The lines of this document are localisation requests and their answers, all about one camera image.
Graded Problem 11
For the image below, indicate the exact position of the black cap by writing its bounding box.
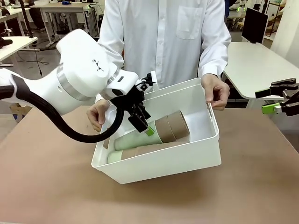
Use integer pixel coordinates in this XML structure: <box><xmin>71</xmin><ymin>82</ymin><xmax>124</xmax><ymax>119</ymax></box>
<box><xmin>0</xmin><ymin>38</ymin><xmax>13</xmax><ymax>49</ymax></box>

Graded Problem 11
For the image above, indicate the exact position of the person's right hand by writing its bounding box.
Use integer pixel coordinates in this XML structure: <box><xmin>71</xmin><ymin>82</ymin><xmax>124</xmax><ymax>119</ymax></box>
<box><xmin>86</xmin><ymin>99</ymin><xmax>111</xmax><ymax>133</ymax></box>

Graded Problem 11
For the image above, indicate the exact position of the wooden chair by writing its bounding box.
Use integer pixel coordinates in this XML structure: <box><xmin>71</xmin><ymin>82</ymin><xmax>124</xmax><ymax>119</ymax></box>
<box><xmin>266</xmin><ymin>0</ymin><xmax>285</xmax><ymax>38</ymax></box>

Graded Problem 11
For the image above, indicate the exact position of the white background desk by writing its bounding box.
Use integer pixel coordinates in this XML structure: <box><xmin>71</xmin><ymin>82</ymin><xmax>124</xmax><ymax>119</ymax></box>
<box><xmin>30</xmin><ymin>3</ymin><xmax>101</xmax><ymax>47</ymax></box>

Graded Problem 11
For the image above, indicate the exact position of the black computer monitor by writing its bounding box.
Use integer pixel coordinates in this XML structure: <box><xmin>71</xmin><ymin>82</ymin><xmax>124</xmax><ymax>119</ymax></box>
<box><xmin>241</xmin><ymin>7</ymin><xmax>269</xmax><ymax>45</ymax></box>

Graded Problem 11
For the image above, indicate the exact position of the white table with black cap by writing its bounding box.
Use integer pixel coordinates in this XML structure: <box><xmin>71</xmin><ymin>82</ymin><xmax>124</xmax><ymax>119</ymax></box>
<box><xmin>0</xmin><ymin>36</ymin><xmax>38</xmax><ymax>66</ymax></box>

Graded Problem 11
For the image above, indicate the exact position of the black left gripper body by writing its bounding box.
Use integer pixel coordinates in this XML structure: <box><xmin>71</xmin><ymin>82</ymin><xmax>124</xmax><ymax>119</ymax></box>
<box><xmin>109</xmin><ymin>85</ymin><xmax>147</xmax><ymax>117</ymax></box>

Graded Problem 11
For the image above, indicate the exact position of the black pole stand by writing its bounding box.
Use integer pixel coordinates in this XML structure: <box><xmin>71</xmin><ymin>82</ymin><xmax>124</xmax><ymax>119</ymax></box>
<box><xmin>18</xmin><ymin>0</ymin><xmax>33</xmax><ymax>38</ymax></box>

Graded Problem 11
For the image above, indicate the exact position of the black braided cable hose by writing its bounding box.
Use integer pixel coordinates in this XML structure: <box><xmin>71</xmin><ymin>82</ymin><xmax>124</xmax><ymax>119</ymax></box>
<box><xmin>0</xmin><ymin>85</ymin><xmax>124</xmax><ymax>144</ymax></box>

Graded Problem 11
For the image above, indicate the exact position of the white side table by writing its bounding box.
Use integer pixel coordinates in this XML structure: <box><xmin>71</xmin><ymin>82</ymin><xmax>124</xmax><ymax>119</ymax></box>
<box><xmin>221</xmin><ymin>41</ymin><xmax>299</xmax><ymax>110</ymax></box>

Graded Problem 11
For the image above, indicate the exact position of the white plastic basket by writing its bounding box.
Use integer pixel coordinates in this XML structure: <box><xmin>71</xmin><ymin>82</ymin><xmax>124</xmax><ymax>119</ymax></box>
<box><xmin>91</xmin><ymin>77</ymin><xmax>222</xmax><ymax>185</ymax></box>

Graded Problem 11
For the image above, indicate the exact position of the light green plastic cup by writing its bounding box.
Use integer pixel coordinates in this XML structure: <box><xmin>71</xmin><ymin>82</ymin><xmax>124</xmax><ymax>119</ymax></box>
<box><xmin>114</xmin><ymin>126</ymin><xmax>163</xmax><ymax>152</ymax></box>
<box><xmin>107</xmin><ymin>150</ymin><xmax>124</xmax><ymax>164</ymax></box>

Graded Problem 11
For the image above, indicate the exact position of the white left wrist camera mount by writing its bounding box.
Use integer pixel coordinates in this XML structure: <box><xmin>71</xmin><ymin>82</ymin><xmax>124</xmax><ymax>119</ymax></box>
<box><xmin>136</xmin><ymin>71</ymin><xmax>160</xmax><ymax>93</ymax></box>

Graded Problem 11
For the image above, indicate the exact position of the person's left forearm white sleeve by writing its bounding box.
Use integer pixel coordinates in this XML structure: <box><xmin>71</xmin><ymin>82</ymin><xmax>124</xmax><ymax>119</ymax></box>
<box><xmin>198</xmin><ymin>35</ymin><xmax>232</xmax><ymax>79</ymax></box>

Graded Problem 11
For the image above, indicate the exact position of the person's left hand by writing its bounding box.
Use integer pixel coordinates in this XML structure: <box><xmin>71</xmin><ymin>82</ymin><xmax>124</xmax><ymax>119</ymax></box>
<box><xmin>200</xmin><ymin>73</ymin><xmax>231</xmax><ymax>111</ymax></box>

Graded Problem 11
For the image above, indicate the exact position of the white lab desk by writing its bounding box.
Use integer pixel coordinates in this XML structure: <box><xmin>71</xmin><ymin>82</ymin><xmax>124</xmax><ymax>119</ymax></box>
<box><xmin>0</xmin><ymin>7</ymin><xmax>31</xmax><ymax>35</ymax></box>

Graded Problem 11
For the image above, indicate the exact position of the person in white lab coat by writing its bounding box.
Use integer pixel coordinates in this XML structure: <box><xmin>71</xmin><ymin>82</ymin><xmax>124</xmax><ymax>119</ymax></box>
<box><xmin>95</xmin><ymin>0</ymin><xmax>232</xmax><ymax>89</ymax></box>

